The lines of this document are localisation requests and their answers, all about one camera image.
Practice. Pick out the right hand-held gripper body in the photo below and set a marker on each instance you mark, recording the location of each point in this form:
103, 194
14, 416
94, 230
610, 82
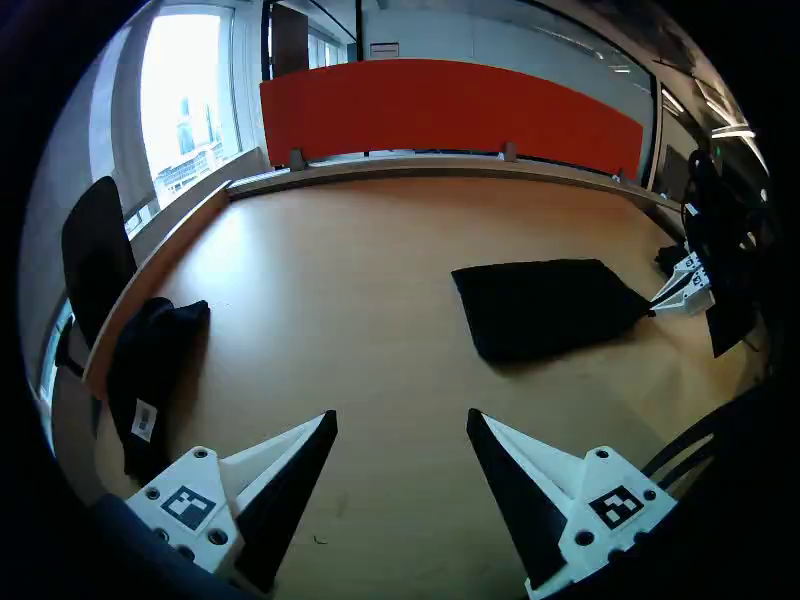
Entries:
725, 244

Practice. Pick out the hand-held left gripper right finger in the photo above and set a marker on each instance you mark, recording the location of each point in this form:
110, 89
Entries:
584, 494

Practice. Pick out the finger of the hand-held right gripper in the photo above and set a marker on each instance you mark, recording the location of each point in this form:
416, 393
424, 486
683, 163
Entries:
691, 262
690, 294

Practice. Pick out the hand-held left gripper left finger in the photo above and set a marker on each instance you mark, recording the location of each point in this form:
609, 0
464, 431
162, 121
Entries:
187, 481

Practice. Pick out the black towel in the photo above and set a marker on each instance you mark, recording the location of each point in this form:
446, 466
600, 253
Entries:
544, 309

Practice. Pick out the heap of black towels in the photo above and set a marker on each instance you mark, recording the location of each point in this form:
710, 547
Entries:
153, 369

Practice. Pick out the black office chair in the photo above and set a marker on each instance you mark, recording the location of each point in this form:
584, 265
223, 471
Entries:
97, 256

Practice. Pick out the red desk screen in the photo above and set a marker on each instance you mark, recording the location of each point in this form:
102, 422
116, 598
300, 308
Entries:
437, 112

